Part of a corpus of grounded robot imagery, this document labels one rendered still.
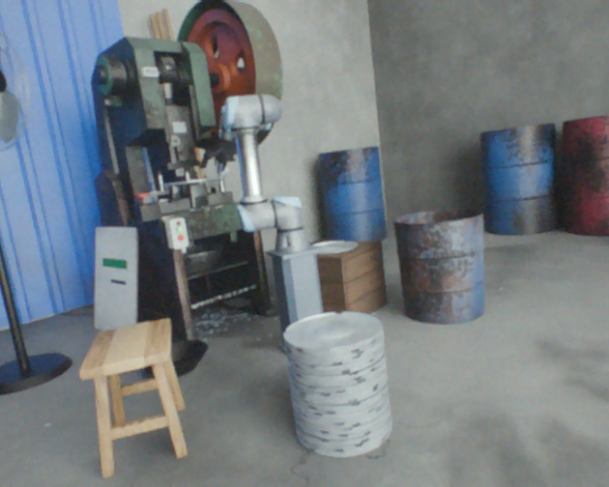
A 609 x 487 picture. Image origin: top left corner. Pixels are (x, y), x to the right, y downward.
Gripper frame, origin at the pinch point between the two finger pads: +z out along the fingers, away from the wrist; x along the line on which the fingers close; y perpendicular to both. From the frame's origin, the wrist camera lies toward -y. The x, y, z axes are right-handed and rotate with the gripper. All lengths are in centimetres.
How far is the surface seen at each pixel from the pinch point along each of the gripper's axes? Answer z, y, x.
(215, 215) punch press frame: 17.3, -7.0, -9.7
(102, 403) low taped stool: 23, -101, -89
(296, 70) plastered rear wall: -28, 202, 156
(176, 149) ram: -9.2, -14.5, 18.0
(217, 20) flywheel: -69, 24, 47
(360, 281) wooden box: 29, 32, -80
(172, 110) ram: -26.1, -11.9, 28.0
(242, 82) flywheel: -42, 27, 23
